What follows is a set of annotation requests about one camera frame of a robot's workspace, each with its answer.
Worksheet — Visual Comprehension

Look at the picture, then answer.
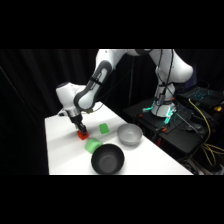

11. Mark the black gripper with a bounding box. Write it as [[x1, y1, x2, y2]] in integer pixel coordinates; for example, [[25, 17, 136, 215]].
[[68, 113, 88, 135]]

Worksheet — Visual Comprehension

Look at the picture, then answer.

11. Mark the red cube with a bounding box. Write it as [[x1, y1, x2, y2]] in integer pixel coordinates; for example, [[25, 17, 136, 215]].
[[76, 130, 90, 141]]

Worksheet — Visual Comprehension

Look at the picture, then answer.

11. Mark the green cube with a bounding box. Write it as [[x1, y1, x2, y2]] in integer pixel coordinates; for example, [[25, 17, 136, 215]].
[[99, 122, 111, 135]]

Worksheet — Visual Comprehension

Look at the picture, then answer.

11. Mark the black bowl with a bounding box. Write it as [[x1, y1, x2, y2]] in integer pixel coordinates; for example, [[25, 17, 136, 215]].
[[90, 143, 126, 175]]

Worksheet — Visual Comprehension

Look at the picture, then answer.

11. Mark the grey bowl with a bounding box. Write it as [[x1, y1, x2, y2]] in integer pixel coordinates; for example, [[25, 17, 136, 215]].
[[116, 123, 144, 147]]

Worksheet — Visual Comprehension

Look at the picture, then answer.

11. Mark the green flat block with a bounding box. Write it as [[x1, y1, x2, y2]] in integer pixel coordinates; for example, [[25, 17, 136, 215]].
[[84, 138, 104, 155]]

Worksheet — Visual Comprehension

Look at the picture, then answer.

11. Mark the black curtain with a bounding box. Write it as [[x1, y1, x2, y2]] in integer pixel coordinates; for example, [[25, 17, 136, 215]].
[[0, 49, 224, 176]]

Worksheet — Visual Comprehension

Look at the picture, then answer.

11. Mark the small green base light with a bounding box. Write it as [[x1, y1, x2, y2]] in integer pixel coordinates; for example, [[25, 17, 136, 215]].
[[143, 101, 158, 115]]

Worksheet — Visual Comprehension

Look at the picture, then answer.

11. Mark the black robot stand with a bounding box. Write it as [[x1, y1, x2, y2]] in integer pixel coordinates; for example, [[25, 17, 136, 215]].
[[123, 95, 224, 164]]

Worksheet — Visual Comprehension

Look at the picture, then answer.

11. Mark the black laptop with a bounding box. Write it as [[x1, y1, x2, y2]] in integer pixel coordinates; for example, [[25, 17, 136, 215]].
[[176, 85, 224, 108]]

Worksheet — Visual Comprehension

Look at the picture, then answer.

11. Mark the yellow cable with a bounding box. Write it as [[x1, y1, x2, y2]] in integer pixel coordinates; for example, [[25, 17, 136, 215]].
[[188, 98, 224, 168]]

